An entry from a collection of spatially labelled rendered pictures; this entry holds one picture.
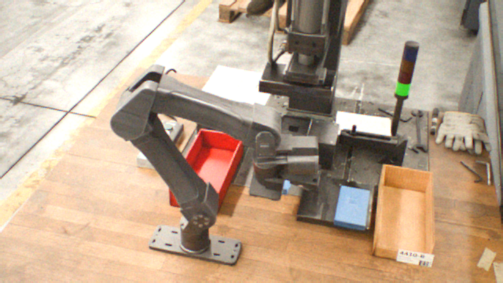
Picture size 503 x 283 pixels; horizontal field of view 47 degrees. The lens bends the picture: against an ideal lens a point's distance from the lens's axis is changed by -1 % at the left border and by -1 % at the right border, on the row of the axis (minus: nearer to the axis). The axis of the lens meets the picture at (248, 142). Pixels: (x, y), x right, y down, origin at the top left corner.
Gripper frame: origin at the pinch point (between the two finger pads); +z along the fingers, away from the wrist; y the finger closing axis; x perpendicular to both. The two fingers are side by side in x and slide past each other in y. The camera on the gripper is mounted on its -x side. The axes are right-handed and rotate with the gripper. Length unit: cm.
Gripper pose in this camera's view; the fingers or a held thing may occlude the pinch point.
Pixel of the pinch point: (269, 188)
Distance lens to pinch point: 129.8
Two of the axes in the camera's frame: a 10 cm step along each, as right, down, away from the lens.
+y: 2.3, -9.0, 3.7
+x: -9.7, -1.9, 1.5
